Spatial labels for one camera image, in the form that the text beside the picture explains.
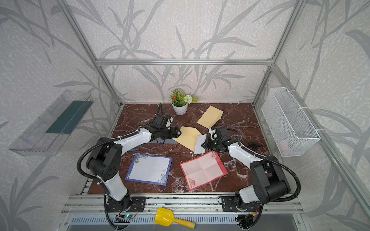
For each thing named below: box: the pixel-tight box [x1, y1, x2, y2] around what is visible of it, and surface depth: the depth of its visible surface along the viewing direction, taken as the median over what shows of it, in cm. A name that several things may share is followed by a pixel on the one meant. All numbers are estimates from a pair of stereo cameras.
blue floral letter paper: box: [124, 153, 173, 187], surface depth 87 cm
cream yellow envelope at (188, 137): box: [172, 126, 202, 153], surface depth 100 cm
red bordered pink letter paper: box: [179, 151, 229, 192], surface depth 87 cm
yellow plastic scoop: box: [154, 206, 197, 230], surface depth 71 cm
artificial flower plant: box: [170, 89, 199, 107], surface depth 107 cm
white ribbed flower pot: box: [171, 102, 189, 116], surface depth 111 cm
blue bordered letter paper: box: [194, 133, 207, 154], surface depth 93 cm
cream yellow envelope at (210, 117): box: [196, 105, 225, 130], surface depth 114 cm
